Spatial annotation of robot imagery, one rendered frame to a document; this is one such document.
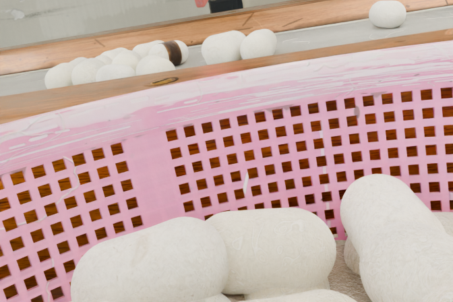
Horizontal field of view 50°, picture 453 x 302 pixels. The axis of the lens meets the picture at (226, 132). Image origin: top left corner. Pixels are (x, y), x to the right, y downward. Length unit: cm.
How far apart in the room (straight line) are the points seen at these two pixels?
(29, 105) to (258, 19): 36
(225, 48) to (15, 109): 17
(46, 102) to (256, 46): 16
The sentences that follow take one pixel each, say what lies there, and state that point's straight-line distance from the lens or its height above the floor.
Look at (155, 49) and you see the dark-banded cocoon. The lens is 38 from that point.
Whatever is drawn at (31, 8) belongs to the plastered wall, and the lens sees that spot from 278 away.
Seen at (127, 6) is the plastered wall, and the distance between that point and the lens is 256.
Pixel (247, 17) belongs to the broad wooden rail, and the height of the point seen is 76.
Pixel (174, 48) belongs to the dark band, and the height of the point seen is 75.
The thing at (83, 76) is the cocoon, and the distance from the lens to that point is 32.
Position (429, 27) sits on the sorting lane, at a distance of 40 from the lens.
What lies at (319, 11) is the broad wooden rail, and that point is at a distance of 51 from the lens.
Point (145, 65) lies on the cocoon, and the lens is 28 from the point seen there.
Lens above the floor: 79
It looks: 16 degrees down
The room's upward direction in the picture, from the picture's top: 10 degrees counter-clockwise
